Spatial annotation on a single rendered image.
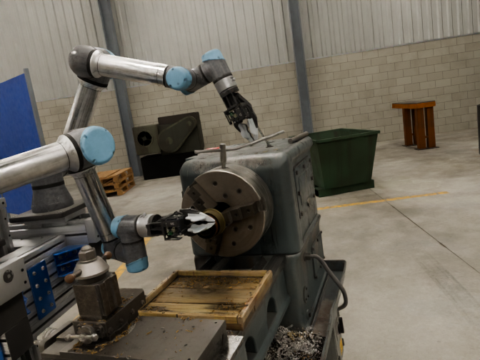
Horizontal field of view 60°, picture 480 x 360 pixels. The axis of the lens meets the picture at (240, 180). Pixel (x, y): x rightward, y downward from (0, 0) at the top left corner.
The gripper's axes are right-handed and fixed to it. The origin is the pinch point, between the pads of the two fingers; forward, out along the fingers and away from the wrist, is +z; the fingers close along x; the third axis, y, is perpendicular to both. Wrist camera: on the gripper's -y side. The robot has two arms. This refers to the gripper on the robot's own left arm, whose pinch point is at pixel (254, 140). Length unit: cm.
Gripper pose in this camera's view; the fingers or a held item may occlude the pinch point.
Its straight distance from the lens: 152.8
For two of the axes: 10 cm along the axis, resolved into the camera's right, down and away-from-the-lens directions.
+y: -3.3, 2.1, -9.2
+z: 4.4, 9.0, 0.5
